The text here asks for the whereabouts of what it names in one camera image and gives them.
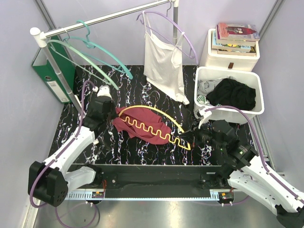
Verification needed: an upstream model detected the middle book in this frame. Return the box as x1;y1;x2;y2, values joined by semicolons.
211;31;255;51

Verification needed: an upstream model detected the black garment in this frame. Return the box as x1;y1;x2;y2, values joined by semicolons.
207;78;256;111

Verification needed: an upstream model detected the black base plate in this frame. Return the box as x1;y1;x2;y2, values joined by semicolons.
96;164;231;190

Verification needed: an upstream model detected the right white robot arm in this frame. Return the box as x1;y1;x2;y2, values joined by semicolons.
181;120;304;228

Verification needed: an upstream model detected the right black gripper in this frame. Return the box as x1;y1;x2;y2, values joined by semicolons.
180;119;225;152

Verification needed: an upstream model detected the white storage box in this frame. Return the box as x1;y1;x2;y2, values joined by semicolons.
199;28;260;71

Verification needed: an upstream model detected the top pink book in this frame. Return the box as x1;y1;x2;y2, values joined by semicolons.
217;23;260;41

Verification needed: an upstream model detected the grey garment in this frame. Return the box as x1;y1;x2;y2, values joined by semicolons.
196;78;224;97

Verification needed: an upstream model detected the teal hanger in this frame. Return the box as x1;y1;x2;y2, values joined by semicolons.
62;20;133;79

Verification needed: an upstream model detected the bottom book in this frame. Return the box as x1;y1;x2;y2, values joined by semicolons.
217;47;256;56

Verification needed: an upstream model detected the green binder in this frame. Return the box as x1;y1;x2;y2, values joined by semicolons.
32;42;75;104

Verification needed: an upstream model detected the silver clothes rail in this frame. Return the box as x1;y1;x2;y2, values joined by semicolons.
30;0;168;113

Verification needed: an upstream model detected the white tank top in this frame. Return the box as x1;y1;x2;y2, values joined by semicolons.
142;10;190;105

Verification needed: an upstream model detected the green patterned garment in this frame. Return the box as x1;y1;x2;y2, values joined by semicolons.
197;95;210;106

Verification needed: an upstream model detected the black marbled mat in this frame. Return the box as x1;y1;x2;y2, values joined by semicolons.
48;65;254;166

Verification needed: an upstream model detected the light green hanger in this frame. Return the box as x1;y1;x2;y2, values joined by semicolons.
46;39;119;90

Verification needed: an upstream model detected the yellow hanger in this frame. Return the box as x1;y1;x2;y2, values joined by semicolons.
118;105;191;151

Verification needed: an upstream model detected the white laundry bin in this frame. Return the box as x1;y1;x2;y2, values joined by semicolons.
194;66;265;124

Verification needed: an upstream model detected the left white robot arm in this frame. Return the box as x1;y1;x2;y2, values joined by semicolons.
28;95;117;208

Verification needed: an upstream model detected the purple hanger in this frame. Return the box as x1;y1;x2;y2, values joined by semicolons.
136;0;199;65

